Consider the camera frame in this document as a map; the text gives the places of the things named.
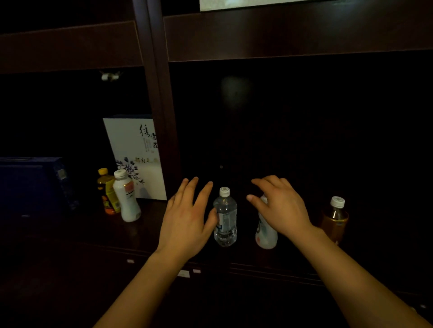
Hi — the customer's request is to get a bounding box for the dark blue box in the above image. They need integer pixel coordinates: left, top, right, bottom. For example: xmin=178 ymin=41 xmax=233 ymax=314
xmin=0 ymin=157 xmax=79 ymax=217

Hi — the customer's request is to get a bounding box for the yellow-capped juice bottle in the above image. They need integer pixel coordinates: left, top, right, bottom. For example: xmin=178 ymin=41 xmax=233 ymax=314
xmin=97 ymin=168 xmax=121 ymax=215

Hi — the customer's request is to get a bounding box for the person's right forearm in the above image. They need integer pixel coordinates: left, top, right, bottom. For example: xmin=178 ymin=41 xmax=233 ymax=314
xmin=294 ymin=226 xmax=433 ymax=328

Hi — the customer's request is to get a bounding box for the dark wooden shelf cabinet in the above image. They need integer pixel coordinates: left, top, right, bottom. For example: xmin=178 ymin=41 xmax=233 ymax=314
xmin=0 ymin=0 xmax=433 ymax=328

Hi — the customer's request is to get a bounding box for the person's left forearm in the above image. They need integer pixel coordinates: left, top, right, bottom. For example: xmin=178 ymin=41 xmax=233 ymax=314
xmin=93 ymin=250 xmax=191 ymax=328

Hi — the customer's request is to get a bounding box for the white box with floral print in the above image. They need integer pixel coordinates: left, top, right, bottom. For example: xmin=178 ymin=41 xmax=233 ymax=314
xmin=103 ymin=117 xmax=168 ymax=201

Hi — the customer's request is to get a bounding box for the person's left hand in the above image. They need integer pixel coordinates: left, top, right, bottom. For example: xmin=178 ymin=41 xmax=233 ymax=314
xmin=157 ymin=176 xmax=219 ymax=261

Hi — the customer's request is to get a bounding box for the light framed picture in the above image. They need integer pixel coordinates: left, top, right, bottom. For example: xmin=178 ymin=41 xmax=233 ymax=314
xmin=199 ymin=0 xmax=306 ymax=12

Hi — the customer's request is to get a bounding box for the amber tea bottle white cap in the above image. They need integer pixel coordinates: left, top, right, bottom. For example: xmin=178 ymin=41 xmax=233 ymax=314
xmin=319 ymin=196 xmax=350 ymax=245

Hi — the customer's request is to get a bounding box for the clear water bottle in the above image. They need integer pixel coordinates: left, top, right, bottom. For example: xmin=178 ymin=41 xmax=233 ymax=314
xmin=213 ymin=187 xmax=237 ymax=247

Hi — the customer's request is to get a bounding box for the white milk bottle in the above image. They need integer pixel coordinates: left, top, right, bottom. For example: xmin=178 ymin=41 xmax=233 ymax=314
xmin=112 ymin=169 xmax=142 ymax=223

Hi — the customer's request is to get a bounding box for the person's right hand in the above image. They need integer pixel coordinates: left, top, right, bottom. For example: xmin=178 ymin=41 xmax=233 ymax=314
xmin=246 ymin=175 xmax=314 ymax=239

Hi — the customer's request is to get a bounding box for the white drink bottle pastel label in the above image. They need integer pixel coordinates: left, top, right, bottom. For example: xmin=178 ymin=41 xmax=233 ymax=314
xmin=255 ymin=195 xmax=279 ymax=250

